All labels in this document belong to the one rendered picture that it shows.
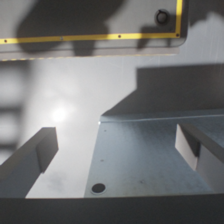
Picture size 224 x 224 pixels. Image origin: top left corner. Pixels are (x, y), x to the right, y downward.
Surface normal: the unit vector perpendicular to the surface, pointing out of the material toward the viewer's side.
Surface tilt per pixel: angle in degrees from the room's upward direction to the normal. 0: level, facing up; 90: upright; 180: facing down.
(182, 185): 90
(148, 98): 0
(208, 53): 0
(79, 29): 0
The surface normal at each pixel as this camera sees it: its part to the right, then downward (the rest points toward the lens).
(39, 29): 0.00, 0.28
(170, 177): -0.06, -0.96
